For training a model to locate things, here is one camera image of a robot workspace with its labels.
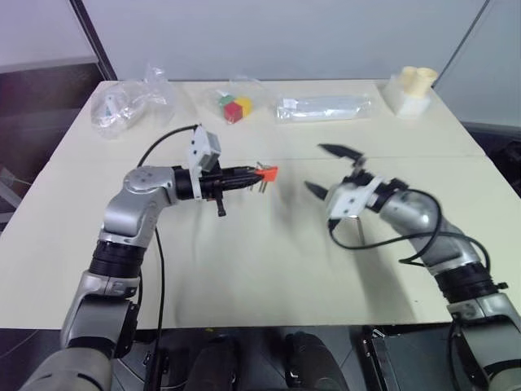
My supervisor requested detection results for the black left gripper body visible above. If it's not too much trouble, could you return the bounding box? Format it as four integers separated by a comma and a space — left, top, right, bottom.
201, 165, 230, 218

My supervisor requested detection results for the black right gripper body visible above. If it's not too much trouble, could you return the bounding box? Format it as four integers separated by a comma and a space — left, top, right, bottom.
344, 156, 376, 187

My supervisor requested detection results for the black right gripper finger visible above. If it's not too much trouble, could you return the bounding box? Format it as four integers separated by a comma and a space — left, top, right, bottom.
304, 181, 333, 204
317, 143, 366, 166

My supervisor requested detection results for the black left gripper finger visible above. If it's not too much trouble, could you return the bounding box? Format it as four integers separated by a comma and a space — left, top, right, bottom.
225, 178, 261, 192
225, 165, 261, 181

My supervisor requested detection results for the orange hex key holder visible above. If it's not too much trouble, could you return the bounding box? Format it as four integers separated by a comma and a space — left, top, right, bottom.
255, 165, 279, 182

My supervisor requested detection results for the flat clear plastic package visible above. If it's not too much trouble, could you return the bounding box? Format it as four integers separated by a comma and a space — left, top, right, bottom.
274, 94, 373, 124

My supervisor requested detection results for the red cube block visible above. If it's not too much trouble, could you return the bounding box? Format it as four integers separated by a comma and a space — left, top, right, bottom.
223, 102, 244, 125

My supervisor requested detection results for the clear bag holding blocks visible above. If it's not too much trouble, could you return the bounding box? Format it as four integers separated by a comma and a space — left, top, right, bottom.
203, 75, 266, 126

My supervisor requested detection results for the white block stand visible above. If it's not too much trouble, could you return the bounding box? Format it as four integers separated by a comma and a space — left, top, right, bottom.
382, 75, 431, 121

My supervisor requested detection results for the cream cylinder cup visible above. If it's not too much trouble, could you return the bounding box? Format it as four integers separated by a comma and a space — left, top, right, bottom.
412, 67, 440, 99
401, 66, 421, 89

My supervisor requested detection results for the crumpled clear plastic bag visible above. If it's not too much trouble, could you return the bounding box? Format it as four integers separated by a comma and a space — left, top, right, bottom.
90, 64, 177, 142

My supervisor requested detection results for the dark object beside table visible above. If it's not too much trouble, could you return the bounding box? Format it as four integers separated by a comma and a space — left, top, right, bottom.
484, 132, 521, 187

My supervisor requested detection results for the dark rounded shape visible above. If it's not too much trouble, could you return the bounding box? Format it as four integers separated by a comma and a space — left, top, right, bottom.
185, 333, 242, 391
284, 332, 349, 391

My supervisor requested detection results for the black box under table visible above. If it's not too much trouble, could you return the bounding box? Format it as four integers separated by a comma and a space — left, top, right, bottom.
360, 323, 489, 391

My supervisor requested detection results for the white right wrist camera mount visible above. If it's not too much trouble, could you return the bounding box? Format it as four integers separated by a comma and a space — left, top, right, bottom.
325, 175, 386, 222

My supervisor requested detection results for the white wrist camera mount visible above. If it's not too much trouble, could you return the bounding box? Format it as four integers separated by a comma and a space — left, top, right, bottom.
185, 125, 223, 200
325, 175, 386, 222

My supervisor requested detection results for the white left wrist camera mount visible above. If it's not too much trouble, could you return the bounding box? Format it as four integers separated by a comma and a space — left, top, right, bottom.
185, 125, 223, 200

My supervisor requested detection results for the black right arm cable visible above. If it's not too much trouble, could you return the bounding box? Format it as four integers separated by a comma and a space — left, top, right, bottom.
326, 194, 508, 292

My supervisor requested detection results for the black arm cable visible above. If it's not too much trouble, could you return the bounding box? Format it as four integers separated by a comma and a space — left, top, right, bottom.
136, 123, 203, 391
326, 194, 508, 292

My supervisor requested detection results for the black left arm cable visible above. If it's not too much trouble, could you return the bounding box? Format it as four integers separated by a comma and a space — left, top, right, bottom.
136, 123, 203, 391

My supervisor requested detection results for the grey metal frame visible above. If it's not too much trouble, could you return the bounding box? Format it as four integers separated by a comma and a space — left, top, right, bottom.
0, 165, 32, 224

